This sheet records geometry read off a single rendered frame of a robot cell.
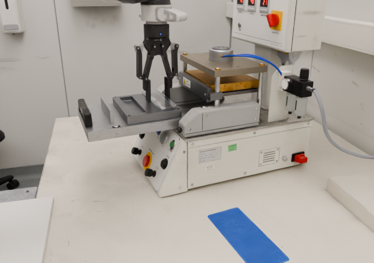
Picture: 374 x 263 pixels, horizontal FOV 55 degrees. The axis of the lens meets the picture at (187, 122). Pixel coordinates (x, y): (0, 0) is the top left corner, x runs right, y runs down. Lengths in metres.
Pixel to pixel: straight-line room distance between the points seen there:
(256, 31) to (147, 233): 0.72
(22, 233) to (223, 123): 0.61
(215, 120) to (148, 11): 0.36
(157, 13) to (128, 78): 1.61
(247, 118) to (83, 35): 1.66
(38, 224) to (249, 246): 0.53
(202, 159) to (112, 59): 1.62
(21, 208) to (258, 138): 0.71
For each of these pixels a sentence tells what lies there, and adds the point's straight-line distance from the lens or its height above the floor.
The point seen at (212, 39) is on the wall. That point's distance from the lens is 2.69.
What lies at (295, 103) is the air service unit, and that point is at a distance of 1.08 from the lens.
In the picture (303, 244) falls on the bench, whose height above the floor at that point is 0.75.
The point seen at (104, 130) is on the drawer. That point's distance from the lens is 1.01.
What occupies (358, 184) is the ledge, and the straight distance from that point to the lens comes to 1.18.
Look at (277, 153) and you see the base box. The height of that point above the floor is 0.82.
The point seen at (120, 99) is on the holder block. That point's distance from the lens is 1.18.
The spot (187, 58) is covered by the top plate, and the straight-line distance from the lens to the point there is 1.22.
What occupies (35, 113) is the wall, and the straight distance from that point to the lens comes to 2.71.
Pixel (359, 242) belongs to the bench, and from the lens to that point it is 1.02.
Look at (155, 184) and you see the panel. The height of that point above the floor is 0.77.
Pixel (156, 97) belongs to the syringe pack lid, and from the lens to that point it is 1.15.
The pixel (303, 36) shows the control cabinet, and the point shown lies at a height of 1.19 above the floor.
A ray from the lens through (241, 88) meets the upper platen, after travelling 1.14.
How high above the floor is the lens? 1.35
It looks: 22 degrees down
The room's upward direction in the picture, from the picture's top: straight up
